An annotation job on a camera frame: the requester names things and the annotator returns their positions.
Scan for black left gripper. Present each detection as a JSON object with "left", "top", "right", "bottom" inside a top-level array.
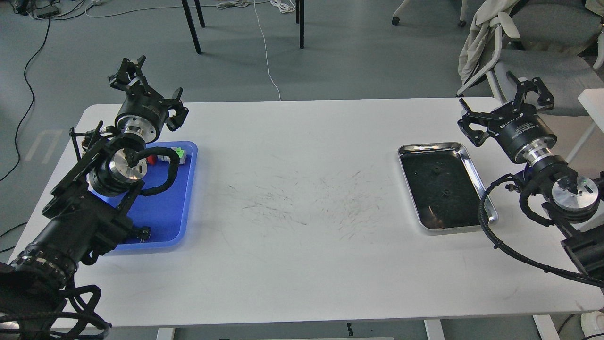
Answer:
[{"left": 109, "top": 55, "right": 189, "bottom": 144}]

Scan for beige jacket on chair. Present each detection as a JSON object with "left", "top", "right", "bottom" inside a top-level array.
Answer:
[{"left": 458, "top": 0, "right": 517, "bottom": 84}]

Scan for blue plastic tray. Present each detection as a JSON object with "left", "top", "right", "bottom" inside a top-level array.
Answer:
[{"left": 115, "top": 141, "right": 198, "bottom": 252}]

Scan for black table legs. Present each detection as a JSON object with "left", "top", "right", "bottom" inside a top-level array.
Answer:
[{"left": 181, "top": 0, "right": 305, "bottom": 54}]

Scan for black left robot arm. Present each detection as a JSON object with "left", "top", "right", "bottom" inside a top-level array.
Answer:
[{"left": 0, "top": 56, "right": 189, "bottom": 340}]

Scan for white floor cable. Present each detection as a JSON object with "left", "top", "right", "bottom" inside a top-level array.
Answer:
[{"left": 85, "top": 0, "right": 296, "bottom": 101}]

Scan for black floor cable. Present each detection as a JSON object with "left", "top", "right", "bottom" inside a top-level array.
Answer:
[{"left": 0, "top": 17, "right": 51, "bottom": 182}]

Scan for shiny metal tray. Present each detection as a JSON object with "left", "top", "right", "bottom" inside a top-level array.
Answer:
[{"left": 397, "top": 142, "right": 486, "bottom": 235}]

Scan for grey green connector part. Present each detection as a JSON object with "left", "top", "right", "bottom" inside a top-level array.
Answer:
[{"left": 158, "top": 147, "right": 187, "bottom": 165}]

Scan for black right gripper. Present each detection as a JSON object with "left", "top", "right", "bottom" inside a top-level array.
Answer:
[{"left": 458, "top": 71, "right": 558, "bottom": 164}]

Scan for white side table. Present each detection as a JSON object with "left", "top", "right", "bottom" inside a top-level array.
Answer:
[{"left": 566, "top": 88, "right": 604, "bottom": 163}]

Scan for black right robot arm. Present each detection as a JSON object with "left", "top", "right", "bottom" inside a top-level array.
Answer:
[{"left": 458, "top": 72, "right": 603, "bottom": 288}]

